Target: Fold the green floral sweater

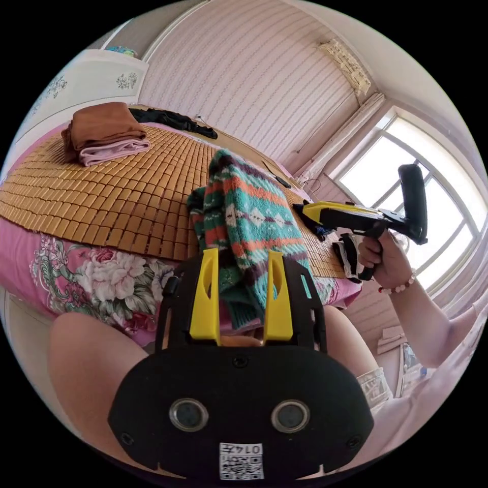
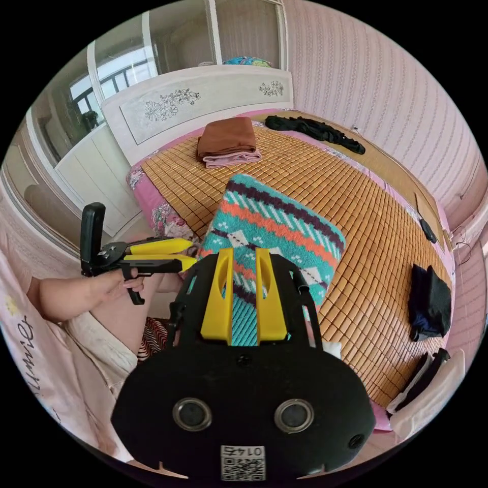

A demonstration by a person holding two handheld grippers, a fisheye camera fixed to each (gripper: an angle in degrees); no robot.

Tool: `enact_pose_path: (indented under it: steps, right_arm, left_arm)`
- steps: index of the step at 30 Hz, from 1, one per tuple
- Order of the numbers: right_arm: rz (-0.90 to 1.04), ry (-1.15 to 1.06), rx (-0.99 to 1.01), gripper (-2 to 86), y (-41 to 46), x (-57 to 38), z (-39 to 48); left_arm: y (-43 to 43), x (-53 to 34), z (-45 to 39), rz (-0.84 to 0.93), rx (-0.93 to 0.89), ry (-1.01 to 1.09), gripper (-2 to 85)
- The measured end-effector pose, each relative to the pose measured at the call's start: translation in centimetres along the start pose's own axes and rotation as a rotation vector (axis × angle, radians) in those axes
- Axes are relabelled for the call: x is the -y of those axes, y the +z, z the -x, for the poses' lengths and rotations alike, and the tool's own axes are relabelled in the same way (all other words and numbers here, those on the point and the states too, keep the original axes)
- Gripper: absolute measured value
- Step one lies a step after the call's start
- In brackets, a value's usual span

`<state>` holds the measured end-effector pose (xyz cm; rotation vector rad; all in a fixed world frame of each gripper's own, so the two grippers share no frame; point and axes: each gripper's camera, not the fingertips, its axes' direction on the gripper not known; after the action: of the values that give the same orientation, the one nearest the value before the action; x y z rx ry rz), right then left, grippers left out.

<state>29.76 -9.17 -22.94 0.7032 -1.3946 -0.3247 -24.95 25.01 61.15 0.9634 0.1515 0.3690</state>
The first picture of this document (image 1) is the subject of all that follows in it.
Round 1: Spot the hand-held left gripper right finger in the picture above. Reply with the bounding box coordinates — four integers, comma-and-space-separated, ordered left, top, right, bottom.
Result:
263, 250, 294, 342

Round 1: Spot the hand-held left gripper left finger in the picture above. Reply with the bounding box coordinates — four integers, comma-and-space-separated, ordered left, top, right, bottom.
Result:
189, 248, 221, 341

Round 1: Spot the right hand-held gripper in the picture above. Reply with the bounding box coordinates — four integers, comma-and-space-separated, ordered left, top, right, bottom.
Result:
292, 201, 405, 282

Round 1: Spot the green floral sweater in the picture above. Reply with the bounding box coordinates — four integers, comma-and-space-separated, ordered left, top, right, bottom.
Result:
186, 148, 325, 331

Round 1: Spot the person's right forearm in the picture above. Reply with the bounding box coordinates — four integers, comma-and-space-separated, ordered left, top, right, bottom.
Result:
379, 268, 479, 369

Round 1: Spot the white cupboard with floral print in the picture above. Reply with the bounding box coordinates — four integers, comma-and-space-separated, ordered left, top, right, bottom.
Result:
21, 47, 150, 134

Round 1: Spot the person's right hand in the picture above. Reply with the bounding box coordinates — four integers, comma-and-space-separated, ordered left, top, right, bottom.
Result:
358, 228, 417, 291

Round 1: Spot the black and white garment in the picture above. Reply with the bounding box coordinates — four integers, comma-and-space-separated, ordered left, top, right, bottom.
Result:
330, 232, 363, 284

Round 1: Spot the window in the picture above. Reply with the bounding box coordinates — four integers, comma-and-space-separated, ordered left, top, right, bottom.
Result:
330, 110, 485, 300

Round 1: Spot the person's body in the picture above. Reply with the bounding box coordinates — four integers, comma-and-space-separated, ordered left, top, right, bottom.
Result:
47, 295, 488, 479

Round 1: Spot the rolled woven blind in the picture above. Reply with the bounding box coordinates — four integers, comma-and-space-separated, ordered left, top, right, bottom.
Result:
318, 38, 373, 97

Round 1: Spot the bed with woven mat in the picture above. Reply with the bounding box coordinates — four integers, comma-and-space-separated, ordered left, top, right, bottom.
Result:
0, 103, 363, 348

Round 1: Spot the pile of clothes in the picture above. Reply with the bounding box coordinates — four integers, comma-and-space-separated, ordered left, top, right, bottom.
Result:
60, 102, 151, 167

